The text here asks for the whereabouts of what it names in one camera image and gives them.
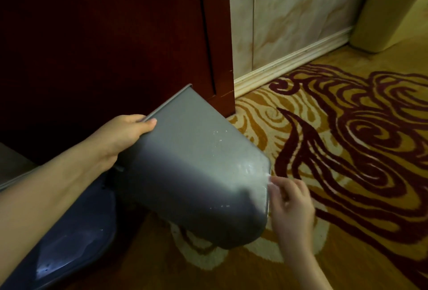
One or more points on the dark red wooden cabinet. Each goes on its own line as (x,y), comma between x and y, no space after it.
(107,39)

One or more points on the person's right hand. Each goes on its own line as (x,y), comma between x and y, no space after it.
(294,216)

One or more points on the beige waste bin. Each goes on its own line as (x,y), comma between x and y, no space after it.
(389,9)

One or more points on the cream baseboard moulding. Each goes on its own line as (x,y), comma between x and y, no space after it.
(287,60)

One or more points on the person's left hand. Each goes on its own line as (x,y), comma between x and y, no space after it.
(115,136)

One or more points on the person's right forearm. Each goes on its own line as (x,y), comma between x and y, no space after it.
(309,273)

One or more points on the grey plastic waste bin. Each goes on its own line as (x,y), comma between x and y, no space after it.
(197,166)

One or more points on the person's left forearm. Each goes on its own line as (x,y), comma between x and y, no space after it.
(43,192)

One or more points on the person's left thumb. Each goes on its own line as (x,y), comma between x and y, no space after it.
(147,126)

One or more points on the grey board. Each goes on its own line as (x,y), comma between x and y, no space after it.
(13,166)

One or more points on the person's right fingers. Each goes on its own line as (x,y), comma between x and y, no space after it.
(289,189)

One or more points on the dark blue plastic bag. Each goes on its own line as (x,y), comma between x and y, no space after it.
(67,243)

